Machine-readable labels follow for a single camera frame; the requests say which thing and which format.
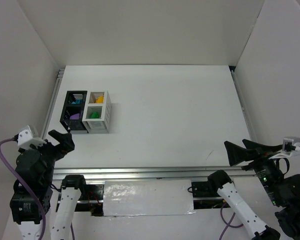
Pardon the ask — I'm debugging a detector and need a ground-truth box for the purple printed oval lego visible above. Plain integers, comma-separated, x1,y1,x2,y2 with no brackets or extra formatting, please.
69,113,80,120

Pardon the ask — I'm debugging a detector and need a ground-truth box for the green rounded lego brick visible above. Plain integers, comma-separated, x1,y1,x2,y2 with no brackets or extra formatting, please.
89,112,100,119

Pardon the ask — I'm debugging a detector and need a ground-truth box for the teal rectangular lego brick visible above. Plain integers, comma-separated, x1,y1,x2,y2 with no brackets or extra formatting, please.
72,99,83,105

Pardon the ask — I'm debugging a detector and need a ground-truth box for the yellow oval lego brick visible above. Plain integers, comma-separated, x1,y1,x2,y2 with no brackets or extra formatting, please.
95,96,104,104

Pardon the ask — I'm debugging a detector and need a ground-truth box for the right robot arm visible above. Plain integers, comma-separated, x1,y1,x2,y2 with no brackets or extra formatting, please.
207,136,300,240

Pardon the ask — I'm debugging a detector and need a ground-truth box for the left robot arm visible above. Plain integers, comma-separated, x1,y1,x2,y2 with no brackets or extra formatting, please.
10,127,86,240

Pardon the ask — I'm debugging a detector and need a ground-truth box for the black slotted container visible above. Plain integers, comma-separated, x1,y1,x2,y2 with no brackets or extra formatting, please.
59,90,88,134

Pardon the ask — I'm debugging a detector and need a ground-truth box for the white slotted container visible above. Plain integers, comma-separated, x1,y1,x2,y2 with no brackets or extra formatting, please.
82,90,112,134

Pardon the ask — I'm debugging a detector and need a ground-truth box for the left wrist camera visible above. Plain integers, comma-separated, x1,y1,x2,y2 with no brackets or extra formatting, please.
17,125,47,150

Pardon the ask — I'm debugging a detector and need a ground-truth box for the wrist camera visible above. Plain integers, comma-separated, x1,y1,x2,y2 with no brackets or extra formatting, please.
17,125,47,150
268,136,300,160

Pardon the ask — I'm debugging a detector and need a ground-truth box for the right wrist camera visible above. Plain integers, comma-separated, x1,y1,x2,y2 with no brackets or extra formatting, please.
268,136,300,160

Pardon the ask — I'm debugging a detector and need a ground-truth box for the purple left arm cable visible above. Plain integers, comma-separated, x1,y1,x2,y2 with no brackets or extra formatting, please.
0,136,76,240

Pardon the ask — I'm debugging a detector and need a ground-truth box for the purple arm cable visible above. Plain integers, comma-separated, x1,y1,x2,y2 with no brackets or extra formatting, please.
0,136,76,240
218,146,300,240

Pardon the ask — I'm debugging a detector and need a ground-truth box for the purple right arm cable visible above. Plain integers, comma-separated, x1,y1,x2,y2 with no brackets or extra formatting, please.
218,146,300,240

